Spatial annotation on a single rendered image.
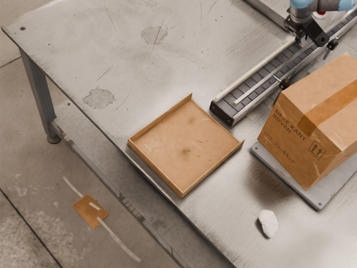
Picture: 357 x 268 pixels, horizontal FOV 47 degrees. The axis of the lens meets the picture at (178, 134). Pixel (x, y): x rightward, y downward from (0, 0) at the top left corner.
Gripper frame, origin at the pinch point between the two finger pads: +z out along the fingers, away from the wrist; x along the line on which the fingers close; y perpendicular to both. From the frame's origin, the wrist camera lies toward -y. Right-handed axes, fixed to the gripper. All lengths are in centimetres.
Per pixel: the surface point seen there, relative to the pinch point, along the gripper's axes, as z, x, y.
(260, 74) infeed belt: -6.4, 22.2, 2.3
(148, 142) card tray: -27, 67, 9
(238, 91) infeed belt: -12.6, 32.7, 2.3
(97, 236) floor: 35, 126, 20
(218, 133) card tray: -17, 49, -4
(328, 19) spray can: 2.9, -12.7, -0.7
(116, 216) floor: 42, 115, 21
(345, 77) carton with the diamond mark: -27.7, 11.0, -24.2
